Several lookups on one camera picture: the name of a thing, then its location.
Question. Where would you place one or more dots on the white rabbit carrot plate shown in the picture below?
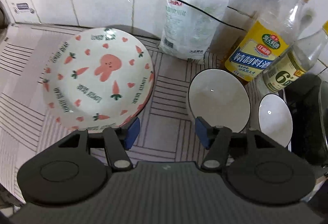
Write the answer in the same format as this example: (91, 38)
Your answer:
(102, 80)

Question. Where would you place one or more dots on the cooking wine bottle yellow label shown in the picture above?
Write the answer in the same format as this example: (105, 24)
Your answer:
(258, 52)

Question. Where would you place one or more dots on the white salt bag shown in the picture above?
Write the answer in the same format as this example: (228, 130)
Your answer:
(189, 26)

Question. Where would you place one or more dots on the striped tablecloth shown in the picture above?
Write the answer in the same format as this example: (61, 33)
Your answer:
(169, 101)

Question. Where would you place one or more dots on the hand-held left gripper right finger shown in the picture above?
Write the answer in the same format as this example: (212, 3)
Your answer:
(201, 131)

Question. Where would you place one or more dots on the black cooking pot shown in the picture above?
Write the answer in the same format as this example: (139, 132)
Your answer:
(307, 121)

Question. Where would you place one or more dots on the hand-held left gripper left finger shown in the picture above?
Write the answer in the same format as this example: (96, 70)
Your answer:
(132, 133)

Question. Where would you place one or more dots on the white rice cooker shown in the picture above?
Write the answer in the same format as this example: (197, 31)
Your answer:
(2, 16)

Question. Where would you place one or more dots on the white bowl with dark rim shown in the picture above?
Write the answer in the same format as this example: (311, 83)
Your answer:
(217, 98)
(275, 119)

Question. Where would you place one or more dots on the vinegar bottle yellow cap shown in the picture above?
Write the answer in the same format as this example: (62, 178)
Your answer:
(289, 72)

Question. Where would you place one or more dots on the small white wall sticker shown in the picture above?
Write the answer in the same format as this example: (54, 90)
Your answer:
(23, 7)

